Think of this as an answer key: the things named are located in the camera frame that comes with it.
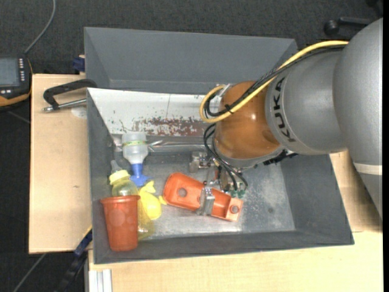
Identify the yellow baby bottle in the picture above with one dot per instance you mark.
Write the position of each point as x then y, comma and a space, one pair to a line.
123, 187

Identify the grey metal bin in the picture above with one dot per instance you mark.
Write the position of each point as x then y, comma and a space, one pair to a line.
182, 56

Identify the yellow toy fruit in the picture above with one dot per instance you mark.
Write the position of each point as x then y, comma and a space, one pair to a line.
152, 207

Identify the red-orange plastic cup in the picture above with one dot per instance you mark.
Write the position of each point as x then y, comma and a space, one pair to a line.
120, 224

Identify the orange flat block with holes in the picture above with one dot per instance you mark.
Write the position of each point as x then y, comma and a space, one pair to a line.
185, 193

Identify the clear bottle with blue cap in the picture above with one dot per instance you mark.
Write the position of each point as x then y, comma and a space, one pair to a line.
134, 149

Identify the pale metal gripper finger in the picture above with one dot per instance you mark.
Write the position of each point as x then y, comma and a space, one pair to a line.
207, 204

